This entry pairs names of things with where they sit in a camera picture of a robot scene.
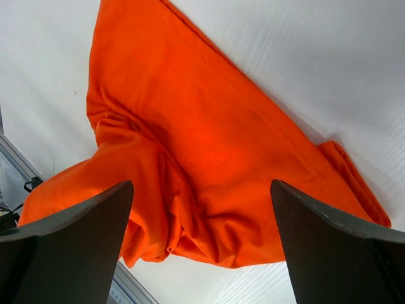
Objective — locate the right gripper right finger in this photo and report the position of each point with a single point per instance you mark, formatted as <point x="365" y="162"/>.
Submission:
<point x="335" y="257"/>

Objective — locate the aluminium mounting rail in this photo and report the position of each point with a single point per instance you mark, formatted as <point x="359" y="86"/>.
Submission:
<point x="15" y="171"/>

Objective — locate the orange t-shirt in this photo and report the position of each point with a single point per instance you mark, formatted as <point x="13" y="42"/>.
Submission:
<point x="198" y="140"/>

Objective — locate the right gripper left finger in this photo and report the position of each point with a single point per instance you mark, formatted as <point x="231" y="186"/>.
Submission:
<point x="69" y="256"/>

